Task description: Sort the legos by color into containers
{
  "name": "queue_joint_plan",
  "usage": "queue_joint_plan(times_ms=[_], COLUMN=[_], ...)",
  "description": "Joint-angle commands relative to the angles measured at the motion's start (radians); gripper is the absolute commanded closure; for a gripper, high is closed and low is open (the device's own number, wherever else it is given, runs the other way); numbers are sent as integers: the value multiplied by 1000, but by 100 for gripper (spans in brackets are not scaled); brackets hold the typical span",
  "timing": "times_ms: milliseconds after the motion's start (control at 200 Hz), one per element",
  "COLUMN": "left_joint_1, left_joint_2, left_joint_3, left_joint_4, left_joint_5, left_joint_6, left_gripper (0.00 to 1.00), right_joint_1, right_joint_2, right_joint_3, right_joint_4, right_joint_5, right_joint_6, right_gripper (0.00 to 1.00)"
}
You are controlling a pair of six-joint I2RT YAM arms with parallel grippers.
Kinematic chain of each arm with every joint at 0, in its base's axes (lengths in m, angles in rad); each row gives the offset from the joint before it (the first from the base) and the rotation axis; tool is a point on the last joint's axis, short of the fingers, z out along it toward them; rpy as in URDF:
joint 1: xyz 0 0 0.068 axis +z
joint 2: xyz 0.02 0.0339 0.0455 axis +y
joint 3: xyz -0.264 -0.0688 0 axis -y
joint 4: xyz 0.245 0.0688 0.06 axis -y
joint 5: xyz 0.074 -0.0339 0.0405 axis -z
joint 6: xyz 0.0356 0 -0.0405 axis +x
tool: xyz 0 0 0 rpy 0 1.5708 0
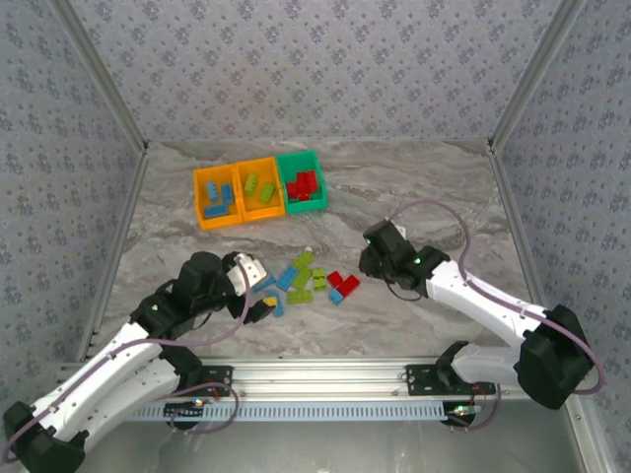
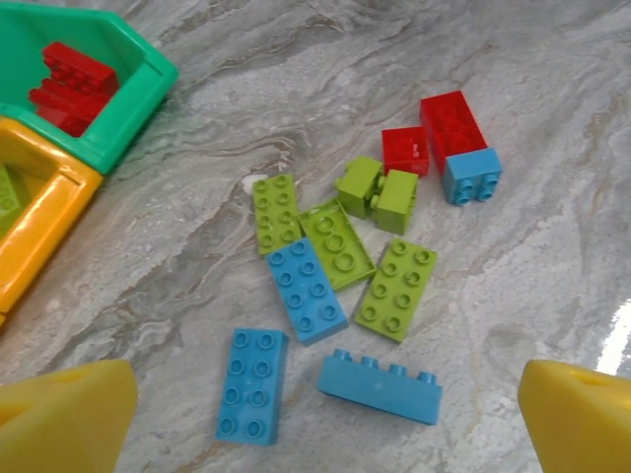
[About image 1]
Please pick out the orange plastic bin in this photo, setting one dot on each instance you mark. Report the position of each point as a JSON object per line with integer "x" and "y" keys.
{"x": 263, "y": 213}
{"x": 219, "y": 224}

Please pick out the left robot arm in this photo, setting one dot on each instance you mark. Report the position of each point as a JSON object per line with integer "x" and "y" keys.
{"x": 98, "y": 374}

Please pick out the small blue lego brick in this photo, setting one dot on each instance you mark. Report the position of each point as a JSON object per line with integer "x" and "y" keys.
{"x": 336, "y": 297}

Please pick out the aluminium front rail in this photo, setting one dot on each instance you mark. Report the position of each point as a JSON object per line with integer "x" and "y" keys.
{"x": 315, "y": 379}

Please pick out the small circuit board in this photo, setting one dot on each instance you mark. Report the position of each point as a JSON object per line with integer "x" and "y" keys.
{"x": 463, "y": 410}
{"x": 189, "y": 408}

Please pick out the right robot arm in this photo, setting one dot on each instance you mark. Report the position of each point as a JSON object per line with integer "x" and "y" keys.
{"x": 493, "y": 305}

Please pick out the small green lego brick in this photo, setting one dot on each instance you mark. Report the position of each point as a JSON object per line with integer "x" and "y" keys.
{"x": 319, "y": 284}
{"x": 319, "y": 272}

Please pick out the aluminium frame post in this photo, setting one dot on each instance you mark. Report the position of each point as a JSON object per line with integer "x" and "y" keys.
{"x": 532, "y": 74}
{"x": 103, "y": 74}

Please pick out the green plastic bin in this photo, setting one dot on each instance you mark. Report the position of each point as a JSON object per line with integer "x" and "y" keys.
{"x": 305, "y": 207}

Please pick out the aluminium side rail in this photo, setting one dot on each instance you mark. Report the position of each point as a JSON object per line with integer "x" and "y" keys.
{"x": 517, "y": 222}
{"x": 117, "y": 246}

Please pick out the small red lego brick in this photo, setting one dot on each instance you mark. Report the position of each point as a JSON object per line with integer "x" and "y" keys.
{"x": 335, "y": 279}

